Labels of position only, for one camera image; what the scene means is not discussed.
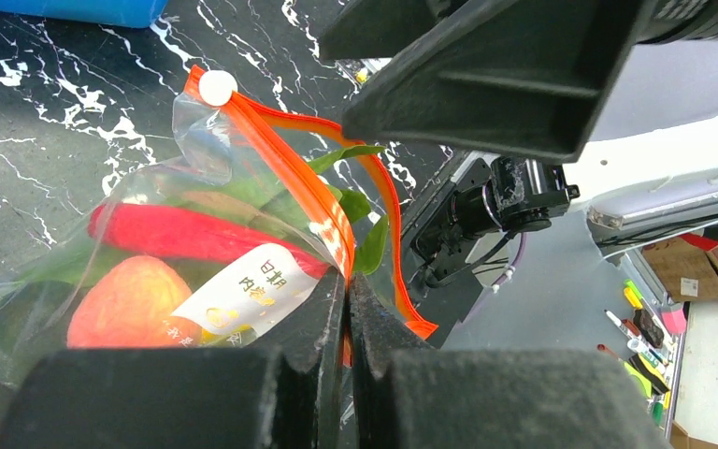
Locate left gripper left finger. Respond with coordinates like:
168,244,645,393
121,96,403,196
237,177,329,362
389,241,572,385
0,269,346,448

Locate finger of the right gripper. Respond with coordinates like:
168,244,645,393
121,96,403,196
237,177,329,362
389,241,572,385
318,0,654,164

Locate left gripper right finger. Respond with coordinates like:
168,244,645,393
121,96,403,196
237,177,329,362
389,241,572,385
347,275,668,448

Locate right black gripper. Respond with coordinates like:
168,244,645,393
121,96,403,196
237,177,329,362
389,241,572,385
639,0,718,44

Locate clear orange zip bag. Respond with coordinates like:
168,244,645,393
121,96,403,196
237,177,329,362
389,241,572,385
0,67,437,386

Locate toy peach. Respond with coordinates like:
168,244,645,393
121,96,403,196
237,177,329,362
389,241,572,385
66,255,202,348

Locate green toy leaf vegetable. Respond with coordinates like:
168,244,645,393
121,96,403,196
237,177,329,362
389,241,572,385
18,143,391,293

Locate red toy chili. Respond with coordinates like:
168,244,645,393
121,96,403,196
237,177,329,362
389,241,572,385
87,203,328,278

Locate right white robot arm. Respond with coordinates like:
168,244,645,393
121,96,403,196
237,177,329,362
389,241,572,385
319,1,718,205

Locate cardboard boxes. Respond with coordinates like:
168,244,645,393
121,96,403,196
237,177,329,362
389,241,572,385
642,236,718,302

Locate scattered markers and tools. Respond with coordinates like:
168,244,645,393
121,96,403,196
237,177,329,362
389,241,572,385
596,279,687,433

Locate blue plastic bin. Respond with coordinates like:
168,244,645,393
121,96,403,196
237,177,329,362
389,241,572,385
0,0,168,28

